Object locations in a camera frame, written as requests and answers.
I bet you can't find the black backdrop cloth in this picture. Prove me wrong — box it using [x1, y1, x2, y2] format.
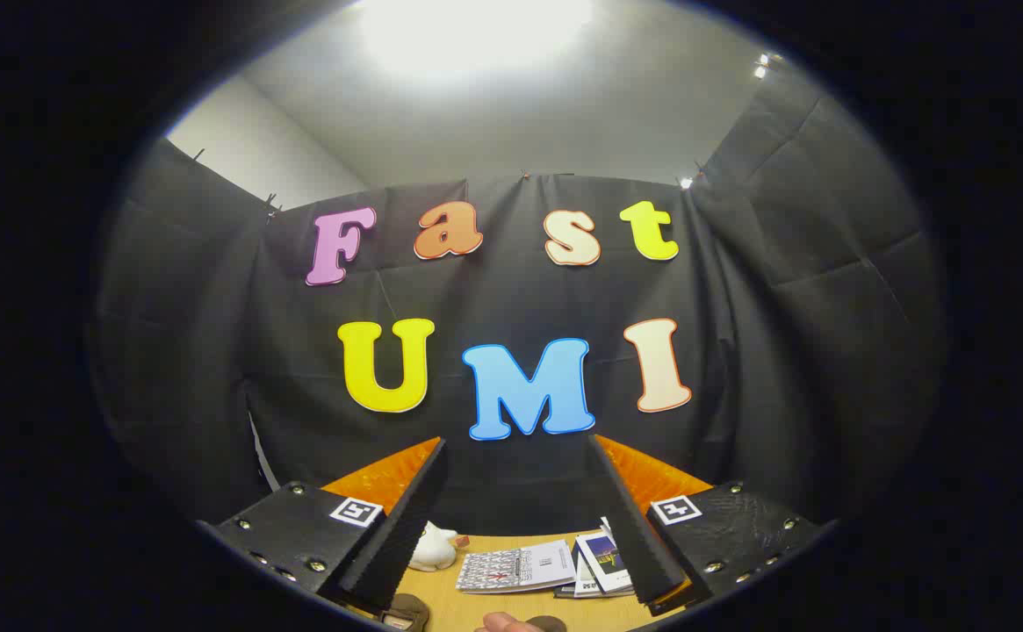
[90, 70, 947, 538]

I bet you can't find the bright ceiling light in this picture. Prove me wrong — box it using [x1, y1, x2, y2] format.
[360, 0, 596, 82]

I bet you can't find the white plush duck toy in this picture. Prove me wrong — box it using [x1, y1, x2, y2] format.
[408, 521, 460, 573]

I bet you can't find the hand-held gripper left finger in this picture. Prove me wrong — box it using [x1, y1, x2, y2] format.
[198, 437, 450, 615]

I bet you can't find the brown slipper shoe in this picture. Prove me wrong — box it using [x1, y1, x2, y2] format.
[379, 593, 429, 632]

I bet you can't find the grey leaflet under brochures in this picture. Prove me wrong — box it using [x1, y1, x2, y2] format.
[553, 553, 637, 600]

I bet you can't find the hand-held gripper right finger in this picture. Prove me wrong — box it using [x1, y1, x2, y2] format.
[587, 434, 828, 615]

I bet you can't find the white brochure blue photo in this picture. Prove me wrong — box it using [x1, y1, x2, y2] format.
[574, 531, 634, 595]

